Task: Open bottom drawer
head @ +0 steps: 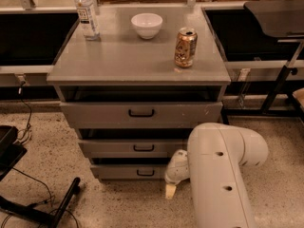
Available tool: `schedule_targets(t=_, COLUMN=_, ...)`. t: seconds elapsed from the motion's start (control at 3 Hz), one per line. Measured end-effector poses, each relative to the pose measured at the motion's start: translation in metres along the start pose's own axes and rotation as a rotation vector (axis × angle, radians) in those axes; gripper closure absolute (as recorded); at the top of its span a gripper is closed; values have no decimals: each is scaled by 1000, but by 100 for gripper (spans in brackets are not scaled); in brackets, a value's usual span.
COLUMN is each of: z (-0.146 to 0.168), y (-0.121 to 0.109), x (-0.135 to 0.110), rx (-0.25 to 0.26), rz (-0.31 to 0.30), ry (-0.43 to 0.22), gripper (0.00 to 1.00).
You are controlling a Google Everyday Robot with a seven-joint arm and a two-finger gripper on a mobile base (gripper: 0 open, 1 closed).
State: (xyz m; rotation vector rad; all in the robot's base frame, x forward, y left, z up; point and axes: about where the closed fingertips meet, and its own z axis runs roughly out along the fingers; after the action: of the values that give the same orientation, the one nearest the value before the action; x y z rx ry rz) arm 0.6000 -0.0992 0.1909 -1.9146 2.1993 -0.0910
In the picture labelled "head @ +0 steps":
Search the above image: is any grey drawer cabinet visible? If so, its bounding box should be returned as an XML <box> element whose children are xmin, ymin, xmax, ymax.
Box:
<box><xmin>47</xmin><ymin>4</ymin><xmax>230</xmax><ymax>168</ymax></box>

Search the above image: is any gold soda can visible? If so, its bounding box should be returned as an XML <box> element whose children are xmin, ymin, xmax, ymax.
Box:
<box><xmin>174</xmin><ymin>28</ymin><xmax>198</xmax><ymax>68</ymax></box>

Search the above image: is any black stand on floor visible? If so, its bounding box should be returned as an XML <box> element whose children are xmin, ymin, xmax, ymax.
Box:
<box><xmin>0</xmin><ymin>125</ymin><xmax>81</xmax><ymax>228</ymax></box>

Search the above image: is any white ceramic bowl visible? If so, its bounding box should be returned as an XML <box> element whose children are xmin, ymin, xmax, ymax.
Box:
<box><xmin>131</xmin><ymin>13</ymin><xmax>162</xmax><ymax>39</ymax></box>

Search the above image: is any black cable on floor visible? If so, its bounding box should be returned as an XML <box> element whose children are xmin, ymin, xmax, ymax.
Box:
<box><xmin>0</xmin><ymin>167</ymin><xmax>80</xmax><ymax>228</ymax></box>

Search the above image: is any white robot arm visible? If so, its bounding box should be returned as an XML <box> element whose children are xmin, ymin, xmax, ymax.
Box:
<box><xmin>164</xmin><ymin>123</ymin><xmax>269</xmax><ymax>228</ymax></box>

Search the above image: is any black wall cable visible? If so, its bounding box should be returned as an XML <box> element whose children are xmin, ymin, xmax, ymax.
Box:
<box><xmin>16</xmin><ymin>81</ymin><xmax>33</xmax><ymax>144</ymax></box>

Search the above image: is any grey drawer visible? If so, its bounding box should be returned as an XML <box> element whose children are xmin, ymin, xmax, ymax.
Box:
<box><xmin>90</xmin><ymin>164</ymin><xmax>165</xmax><ymax>180</ymax></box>
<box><xmin>60</xmin><ymin>102</ymin><xmax>222</xmax><ymax>129</ymax></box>
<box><xmin>79</xmin><ymin>139</ymin><xmax>186</xmax><ymax>158</ymax></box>

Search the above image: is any grey bottom drawer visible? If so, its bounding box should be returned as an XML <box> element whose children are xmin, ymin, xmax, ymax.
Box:
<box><xmin>90</xmin><ymin>164</ymin><xmax>165</xmax><ymax>180</ymax></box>

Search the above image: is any black chair with stand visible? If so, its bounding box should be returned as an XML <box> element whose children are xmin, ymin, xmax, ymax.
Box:
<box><xmin>222</xmin><ymin>0</ymin><xmax>304</xmax><ymax>123</ymax></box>

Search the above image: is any grey top drawer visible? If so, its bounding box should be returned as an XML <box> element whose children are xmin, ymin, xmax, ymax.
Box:
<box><xmin>60</xmin><ymin>102</ymin><xmax>222</xmax><ymax>129</ymax></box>

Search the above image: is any grey middle drawer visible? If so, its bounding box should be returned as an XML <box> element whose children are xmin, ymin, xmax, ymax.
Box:
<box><xmin>79</xmin><ymin>139</ymin><xmax>186</xmax><ymax>158</ymax></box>

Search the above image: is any clear plastic water bottle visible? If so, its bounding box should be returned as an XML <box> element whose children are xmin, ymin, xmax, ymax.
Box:
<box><xmin>74</xmin><ymin>0</ymin><xmax>100</xmax><ymax>40</ymax></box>

